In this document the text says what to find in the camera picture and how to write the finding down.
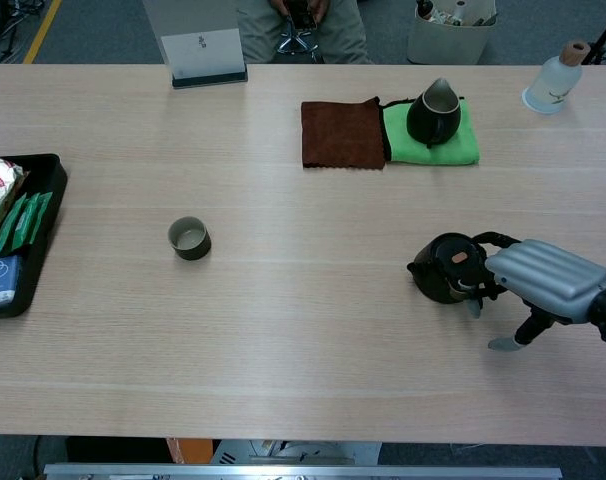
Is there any dark green tea cup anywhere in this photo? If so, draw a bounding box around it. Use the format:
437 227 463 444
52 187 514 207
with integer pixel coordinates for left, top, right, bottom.
167 215 213 262

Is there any green tea packet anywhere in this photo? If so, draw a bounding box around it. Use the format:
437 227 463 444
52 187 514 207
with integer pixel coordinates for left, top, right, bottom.
30 191 54 246
11 193 42 251
0 193 28 259

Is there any seated person in beige trousers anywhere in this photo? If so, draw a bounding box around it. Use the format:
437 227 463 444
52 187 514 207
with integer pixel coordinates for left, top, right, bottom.
236 0 374 65

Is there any black pitcher with pale inside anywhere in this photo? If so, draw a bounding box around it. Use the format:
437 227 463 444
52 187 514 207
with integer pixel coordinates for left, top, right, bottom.
406 77 465 149

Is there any dark blue packet with face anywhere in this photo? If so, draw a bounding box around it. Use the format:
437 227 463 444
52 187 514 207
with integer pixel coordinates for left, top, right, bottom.
0 255 23 305

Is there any green cloth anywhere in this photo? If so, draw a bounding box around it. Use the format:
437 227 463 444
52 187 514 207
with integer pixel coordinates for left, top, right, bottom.
381 97 481 166

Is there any beige storage bin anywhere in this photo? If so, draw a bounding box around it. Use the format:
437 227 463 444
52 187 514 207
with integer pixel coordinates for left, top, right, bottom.
407 0 498 66

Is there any black teapot with handle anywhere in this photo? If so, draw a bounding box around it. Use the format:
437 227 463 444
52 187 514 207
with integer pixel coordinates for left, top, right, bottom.
406 232 504 305

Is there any card sign stand black base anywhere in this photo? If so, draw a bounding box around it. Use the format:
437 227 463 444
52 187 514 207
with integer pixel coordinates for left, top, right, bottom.
141 0 249 90

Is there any smartphone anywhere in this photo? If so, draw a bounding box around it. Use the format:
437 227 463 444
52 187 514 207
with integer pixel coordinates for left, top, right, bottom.
284 0 318 30

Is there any orange object under table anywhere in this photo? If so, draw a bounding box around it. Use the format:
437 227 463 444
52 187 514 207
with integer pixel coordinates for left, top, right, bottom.
166 437 214 465

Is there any black plastic tray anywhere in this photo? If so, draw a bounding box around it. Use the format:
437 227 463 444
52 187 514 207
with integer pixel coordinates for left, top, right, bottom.
0 153 69 320

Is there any chrome chair base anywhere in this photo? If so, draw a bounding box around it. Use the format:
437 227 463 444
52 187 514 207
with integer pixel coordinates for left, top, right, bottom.
276 27 320 55

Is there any black tripod stand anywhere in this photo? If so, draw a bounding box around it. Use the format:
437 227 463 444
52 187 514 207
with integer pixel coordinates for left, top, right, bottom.
581 7 606 66

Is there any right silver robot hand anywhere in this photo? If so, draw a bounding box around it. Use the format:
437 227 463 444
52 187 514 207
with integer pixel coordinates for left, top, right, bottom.
465 230 606 351

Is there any aluminium rail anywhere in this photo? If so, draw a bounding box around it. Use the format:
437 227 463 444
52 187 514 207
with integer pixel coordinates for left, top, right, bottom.
43 463 563 480

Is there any brown cloth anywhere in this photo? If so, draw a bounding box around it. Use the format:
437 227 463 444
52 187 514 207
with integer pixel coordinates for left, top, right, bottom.
300 96 387 170

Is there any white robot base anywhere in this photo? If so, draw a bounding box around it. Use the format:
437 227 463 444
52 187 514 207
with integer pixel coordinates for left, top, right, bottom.
210 438 383 466

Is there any frosted bottle with wooden cap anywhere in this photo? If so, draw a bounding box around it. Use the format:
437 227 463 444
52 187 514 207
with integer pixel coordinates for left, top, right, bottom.
521 40 592 116

